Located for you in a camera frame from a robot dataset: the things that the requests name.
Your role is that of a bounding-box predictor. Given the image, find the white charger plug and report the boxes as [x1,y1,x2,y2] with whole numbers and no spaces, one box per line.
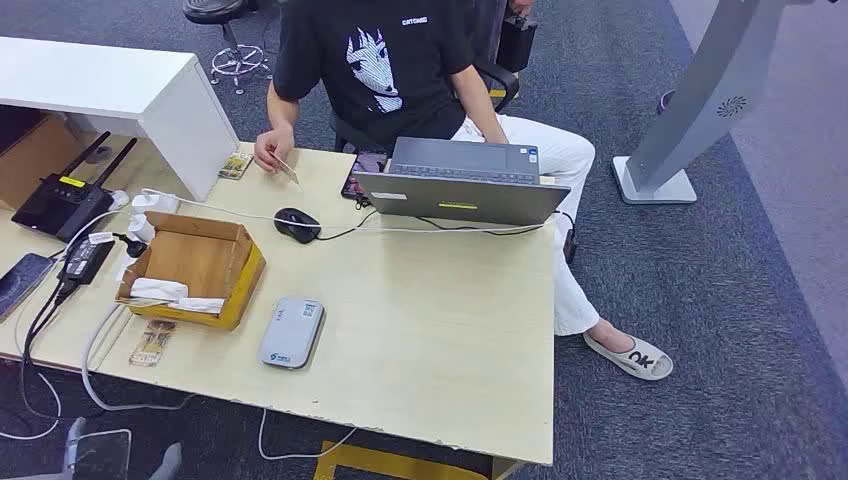
[131,192,180,215]
[127,213,156,245]

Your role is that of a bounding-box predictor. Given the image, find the thick grey cable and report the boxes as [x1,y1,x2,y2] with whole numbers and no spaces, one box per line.
[80,303,197,413]

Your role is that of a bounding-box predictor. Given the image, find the dark smartphone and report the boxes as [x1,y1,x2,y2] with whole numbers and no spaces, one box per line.
[0,252,56,321]

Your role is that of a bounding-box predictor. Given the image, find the black mouse cable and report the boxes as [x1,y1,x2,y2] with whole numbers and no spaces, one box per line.
[316,210,379,241]

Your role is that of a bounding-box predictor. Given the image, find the black router with antennas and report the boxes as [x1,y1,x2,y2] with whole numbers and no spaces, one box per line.
[11,130,138,243]

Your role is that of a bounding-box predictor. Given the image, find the grey kiosk stand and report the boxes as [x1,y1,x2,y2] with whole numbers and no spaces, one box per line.
[610,0,839,207]

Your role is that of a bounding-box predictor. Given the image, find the black stool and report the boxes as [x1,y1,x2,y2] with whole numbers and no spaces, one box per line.
[182,0,274,95]

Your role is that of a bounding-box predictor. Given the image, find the person's right hand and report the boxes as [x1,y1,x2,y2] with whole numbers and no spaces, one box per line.
[253,125,296,175]

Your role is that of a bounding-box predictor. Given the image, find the brown cardboard box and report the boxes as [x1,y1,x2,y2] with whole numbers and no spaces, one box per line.
[115,210,268,333]

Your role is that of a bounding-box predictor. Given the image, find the white crumpled paper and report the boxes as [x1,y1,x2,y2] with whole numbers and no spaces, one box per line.
[130,278,190,303]

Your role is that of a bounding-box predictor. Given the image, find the black power adapter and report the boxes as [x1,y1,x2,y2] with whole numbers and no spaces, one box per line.
[58,233,116,286]

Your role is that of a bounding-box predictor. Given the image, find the brown wooden panel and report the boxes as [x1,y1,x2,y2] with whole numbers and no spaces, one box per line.
[0,113,87,211]

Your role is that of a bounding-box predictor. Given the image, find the grey card reader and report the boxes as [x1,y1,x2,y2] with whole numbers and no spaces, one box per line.
[257,296,327,371]

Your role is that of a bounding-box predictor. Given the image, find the white cabinet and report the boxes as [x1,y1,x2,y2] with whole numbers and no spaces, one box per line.
[0,36,241,203]

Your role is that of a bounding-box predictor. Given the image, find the black adapter cables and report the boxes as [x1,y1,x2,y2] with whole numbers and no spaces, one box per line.
[18,278,81,425]

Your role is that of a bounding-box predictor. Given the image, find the black bag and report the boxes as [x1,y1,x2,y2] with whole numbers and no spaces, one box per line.
[496,14,539,74]

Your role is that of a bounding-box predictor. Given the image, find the grey laptop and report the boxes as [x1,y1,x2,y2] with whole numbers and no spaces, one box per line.
[352,136,572,228]

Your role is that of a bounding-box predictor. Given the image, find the smartphone with red screen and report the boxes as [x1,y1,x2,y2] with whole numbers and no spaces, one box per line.
[340,150,390,201]

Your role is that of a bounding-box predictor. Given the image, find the long white cable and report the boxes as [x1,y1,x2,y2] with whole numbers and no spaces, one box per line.
[139,188,554,236]

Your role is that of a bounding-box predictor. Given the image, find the black computer mouse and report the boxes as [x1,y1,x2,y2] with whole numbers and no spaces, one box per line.
[273,207,323,245]

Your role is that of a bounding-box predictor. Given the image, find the yellow patterned card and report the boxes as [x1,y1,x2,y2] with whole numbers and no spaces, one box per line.
[129,319,177,368]
[217,151,255,181]

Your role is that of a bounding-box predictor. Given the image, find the pale slipper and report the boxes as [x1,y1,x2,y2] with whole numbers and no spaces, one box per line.
[582,331,675,382]

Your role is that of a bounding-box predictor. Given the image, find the thin white hanging cable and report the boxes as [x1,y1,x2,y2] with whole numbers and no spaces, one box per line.
[256,408,359,462]

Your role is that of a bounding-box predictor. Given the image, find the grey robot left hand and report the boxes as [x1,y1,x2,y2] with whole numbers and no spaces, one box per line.
[13,417,183,480]

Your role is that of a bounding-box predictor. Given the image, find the pale ID card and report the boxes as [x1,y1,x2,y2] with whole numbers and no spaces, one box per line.
[270,152,301,185]

